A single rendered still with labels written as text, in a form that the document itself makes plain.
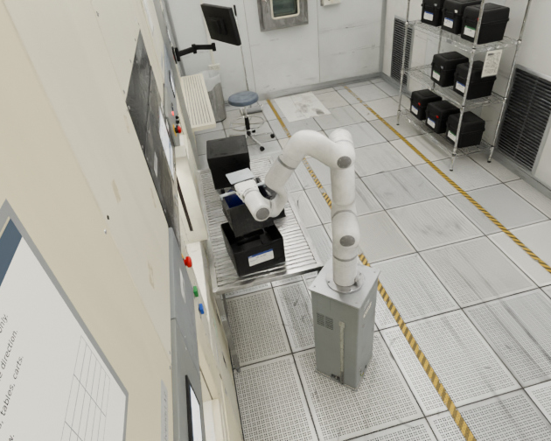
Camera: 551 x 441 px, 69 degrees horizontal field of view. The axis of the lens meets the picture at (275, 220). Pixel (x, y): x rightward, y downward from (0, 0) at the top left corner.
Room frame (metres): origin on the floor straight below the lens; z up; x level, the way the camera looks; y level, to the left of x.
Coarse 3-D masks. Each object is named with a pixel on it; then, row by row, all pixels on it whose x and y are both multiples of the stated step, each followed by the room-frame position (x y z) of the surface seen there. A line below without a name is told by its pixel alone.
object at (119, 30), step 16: (96, 0) 1.05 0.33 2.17; (112, 0) 1.28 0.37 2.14; (128, 0) 1.68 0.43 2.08; (96, 16) 0.99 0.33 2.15; (112, 16) 1.19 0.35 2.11; (128, 16) 1.54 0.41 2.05; (112, 32) 1.11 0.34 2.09; (128, 32) 1.42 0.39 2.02; (112, 48) 1.05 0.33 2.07; (128, 48) 1.32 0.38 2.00; (112, 64) 0.99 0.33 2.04; (128, 64) 1.22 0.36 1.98; (128, 80) 1.12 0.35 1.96; (192, 288) 1.06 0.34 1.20; (240, 416) 1.13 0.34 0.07
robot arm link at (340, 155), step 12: (300, 132) 1.42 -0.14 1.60; (312, 132) 1.42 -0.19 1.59; (288, 144) 1.42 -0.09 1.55; (300, 144) 1.39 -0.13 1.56; (312, 144) 1.38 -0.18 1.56; (324, 144) 1.36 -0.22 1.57; (336, 144) 1.34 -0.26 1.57; (348, 144) 1.35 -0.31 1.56; (288, 156) 1.40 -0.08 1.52; (300, 156) 1.39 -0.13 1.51; (312, 156) 1.39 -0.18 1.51; (324, 156) 1.34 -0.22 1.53; (336, 156) 1.31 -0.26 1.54; (348, 156) 1.30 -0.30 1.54; (336, 168) 1.31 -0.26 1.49
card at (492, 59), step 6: (486, 54) 3.40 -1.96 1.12; (492, 54) 3.41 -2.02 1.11; (498, 54) 3.42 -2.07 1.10; (486, 60) 3.40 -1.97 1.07; (492, 60) 3.41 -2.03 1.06; (498, 60) 3.42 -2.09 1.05; (486, 66) 3.40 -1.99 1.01; (492, 66) 3.41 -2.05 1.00; (498, 66) 3.42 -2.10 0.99; (486, 72) 3.40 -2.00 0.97; (492, 72) 3.41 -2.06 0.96
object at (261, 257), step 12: (228, 228) 1.79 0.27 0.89; (264, 228) 1.85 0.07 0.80; (276, 228) 1.69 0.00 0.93; (228, 240) 1.79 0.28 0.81; (240, 240) 1.81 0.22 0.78; (252, 240) 1.80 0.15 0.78; (264, 240) 1.79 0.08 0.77; (276, 240) 1.59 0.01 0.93; (228, 252) 1.69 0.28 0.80; (240, 252) 1.53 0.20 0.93; (252, 252) 1.55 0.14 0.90; (264, 252) 1.57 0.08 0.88; (276, 252) 1.59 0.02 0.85; (240, 264) 1.53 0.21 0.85; (252, 264) 1.55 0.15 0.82; (264, 264) 1.57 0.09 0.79; (240, 276) 1.53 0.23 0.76
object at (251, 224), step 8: (232, 176) 1.70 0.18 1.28; (240, 176) 1.69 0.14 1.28; (248, 176) 1.68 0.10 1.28; (232, 184) 1.64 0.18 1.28; (256, 184) 1.72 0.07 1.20; (264, 184) 1.72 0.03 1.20; (224, 192) 1.76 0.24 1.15; (232, 192) 1.67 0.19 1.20; (264, 192) 1.70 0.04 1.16; (224, 200) 1.64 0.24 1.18; (224, 208) 1.70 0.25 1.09; (232, 208) 1.57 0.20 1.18; (240, 208) 1.58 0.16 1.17; (232, 216) 1.57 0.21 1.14; (240, 216) 1.58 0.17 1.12; (248, 216) 1.59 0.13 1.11; (232, 224) 1.57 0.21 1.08; (240, 224) 1.58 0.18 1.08; (248, 224) 1.59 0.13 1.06; (256, 224) 1.60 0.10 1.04; (264, 224) 1.61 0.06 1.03; (272, 224) 1.62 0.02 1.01; (240, 232) 1.57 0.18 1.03; (248, 232) 1.58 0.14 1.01; (264, 232) 1.61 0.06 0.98
